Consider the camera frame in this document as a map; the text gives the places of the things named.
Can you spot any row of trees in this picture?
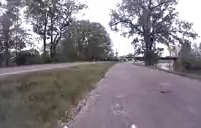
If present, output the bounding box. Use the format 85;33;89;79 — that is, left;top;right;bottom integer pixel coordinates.
0;0;119;69

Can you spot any reddish asphalt path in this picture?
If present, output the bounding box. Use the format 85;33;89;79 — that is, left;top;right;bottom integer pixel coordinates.
62;61;201;128

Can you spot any large bare-branched tree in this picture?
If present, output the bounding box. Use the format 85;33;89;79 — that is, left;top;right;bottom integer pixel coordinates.
108;0;199;67

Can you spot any grass strip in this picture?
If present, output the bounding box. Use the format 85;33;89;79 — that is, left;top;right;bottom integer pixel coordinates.
0;61;117;128

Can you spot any grey asphalt road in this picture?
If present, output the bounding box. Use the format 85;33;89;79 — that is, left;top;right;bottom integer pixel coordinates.
0;60;117;79

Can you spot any grass verge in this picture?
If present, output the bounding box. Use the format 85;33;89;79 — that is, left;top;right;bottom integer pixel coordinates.
132;61;201;84

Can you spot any clump of bushes and trees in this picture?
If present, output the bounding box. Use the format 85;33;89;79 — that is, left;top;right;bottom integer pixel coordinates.
173;35;201;72

